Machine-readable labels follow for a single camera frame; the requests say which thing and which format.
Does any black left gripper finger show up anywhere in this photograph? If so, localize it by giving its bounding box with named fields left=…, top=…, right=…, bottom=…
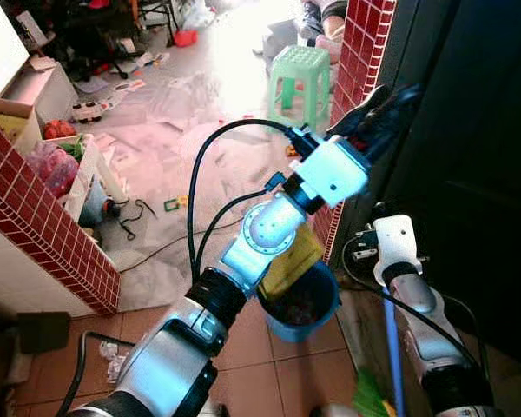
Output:
left=377, top=83, right=424, bottom=154
left=346, top=85, right=392, bottom=125

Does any open empty cardboard box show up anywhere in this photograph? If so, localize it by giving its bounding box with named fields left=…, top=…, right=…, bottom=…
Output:
left=0, top=56, right=80, bottom=123

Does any black cable by black box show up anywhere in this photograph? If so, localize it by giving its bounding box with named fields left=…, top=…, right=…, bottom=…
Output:
left=56, top=329, right=124, bottom=417

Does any cardboard box with yellow contents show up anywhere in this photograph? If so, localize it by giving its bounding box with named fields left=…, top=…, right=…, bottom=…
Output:
left=0, top=96, right=43, bottom=159

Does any pink plastic bag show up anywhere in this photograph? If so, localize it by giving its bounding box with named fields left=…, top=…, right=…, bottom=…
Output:
left=28, top=142, right=79, bottom=199

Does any robot left leg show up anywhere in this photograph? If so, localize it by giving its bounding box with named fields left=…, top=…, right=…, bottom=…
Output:
left=201, top=400, right=232, bottom=417

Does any person's leg with grey shoe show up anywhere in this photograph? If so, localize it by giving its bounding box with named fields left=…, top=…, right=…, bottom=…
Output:
left=293, top=0, right=349, bottom=64

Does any blue plastic bucket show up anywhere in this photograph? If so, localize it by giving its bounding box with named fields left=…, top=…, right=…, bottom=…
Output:
left=258, top=261, right=342, bottom=343

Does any green plastic stool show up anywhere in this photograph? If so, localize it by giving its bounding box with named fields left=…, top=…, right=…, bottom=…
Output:
left=268, top=45, right=332, bottom=132

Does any clear plastic wrap scrap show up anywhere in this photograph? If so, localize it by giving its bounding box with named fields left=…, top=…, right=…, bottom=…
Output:
left=98, top=340, right=129, bottom=384

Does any green broom with blue handle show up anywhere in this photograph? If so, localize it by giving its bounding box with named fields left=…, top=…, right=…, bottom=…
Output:
left=352, top=291, right=407, bottom=417

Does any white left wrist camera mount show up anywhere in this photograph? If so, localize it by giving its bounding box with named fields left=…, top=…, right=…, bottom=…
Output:
left=292, top=139, right=371, bottom=207

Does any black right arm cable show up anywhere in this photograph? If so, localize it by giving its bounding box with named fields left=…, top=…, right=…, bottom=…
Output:
left=340, top=233, right=479, bottom=367

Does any white open storage shelf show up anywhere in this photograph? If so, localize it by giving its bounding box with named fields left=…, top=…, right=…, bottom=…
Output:
left=35, top=129, right=129, bottom=228

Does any red round produce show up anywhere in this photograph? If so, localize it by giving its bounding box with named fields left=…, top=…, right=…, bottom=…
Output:
left=43, top=120, right=77, bottom=141

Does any black metal furniture frame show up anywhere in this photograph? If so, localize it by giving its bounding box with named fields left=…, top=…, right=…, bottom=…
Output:
left=0, top=0, right=171, bottom=80

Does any flat black box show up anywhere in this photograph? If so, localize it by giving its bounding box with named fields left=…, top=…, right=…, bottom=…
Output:
left=16, top=310, right=71, bottom=354

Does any long black left arm cable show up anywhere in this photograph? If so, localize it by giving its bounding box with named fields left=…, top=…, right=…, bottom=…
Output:
left=187, top=119, right=301, bottom=284

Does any white toy truck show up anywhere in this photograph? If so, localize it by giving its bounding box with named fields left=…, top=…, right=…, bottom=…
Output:
left=70, top=98, right=115, bottom=123

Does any red plastic basin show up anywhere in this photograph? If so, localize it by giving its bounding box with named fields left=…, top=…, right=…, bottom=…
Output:
left=173, top=29, right=198, bottom=48

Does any coiled black floor cord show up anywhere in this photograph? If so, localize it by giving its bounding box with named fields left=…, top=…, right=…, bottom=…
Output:
left=115, top=198, right=162, bottom=243

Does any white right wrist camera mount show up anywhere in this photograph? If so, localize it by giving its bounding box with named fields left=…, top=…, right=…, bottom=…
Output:
left=371, top=215, right=420, bottom=288

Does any short black left arm cable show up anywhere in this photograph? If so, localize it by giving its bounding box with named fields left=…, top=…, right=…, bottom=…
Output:
left=195, top=178, right=284, bottom=262

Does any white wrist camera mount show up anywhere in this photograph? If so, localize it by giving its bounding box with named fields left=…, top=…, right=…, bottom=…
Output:
left=292, top=139, right=371, bottom=207
left=371, top=215, right=420, bottom=288

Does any long black floor cable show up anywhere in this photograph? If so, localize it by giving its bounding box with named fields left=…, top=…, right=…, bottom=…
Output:
left=120, top=229, right=201, bottom=275

